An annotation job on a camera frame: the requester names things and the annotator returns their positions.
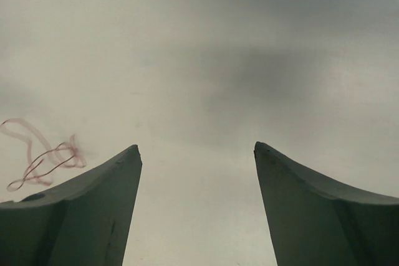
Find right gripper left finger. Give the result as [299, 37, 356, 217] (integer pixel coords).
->
[1, 145, 142, 266]

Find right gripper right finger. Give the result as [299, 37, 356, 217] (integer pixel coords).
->
[254, 142, 398, 266]

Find red and black wires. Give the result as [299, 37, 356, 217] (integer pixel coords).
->
[0, 118, 87, 192]

